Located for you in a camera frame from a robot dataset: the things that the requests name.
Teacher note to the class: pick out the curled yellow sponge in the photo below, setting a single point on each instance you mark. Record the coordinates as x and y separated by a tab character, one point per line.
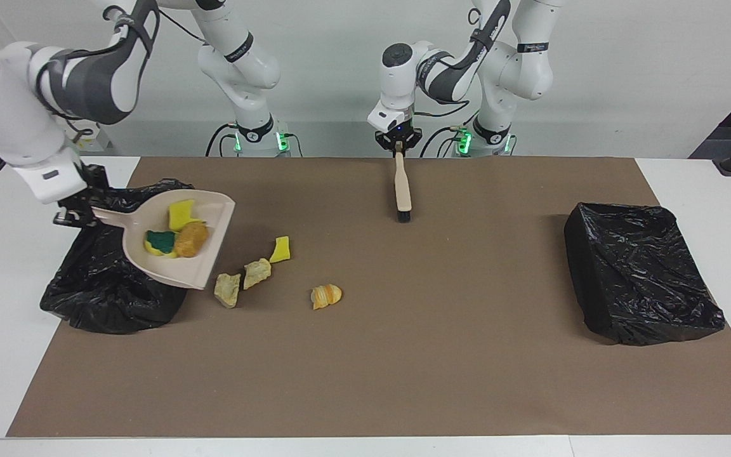
181	214

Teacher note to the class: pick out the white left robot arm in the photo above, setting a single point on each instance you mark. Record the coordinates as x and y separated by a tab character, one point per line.
441	70

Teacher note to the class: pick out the yellow and green sponge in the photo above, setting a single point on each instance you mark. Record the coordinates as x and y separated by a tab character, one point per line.
160	242

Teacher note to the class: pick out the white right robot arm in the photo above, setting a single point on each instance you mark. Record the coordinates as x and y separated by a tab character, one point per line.
10	108

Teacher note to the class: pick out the beige plastic dustpan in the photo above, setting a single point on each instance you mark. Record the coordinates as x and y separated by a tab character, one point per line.
169	270

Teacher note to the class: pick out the orange toy croissant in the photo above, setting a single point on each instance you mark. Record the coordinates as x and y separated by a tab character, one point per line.
326	296

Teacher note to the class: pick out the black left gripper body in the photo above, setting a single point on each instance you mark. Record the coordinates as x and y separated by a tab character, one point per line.
398	136

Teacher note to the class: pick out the brown toy bread roll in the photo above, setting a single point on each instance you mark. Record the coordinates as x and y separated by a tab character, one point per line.
191	240

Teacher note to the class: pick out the brown table mat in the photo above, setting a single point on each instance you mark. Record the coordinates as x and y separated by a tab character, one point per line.
340	406

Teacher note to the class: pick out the small yellow sponge piece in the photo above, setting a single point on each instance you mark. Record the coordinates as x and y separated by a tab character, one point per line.
280	250

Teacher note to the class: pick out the bin with black bag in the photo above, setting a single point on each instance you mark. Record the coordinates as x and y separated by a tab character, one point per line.
99	292
638	273

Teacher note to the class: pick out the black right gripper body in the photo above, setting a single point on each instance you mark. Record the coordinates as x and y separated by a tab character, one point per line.
92	184

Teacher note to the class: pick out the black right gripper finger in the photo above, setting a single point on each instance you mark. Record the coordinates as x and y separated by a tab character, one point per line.
70	219
84	205

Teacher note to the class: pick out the white wall socket boxes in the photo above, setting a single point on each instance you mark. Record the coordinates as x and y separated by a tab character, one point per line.
102	141

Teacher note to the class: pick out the beige brush black bristles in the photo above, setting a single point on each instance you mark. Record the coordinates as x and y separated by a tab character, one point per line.
402	190

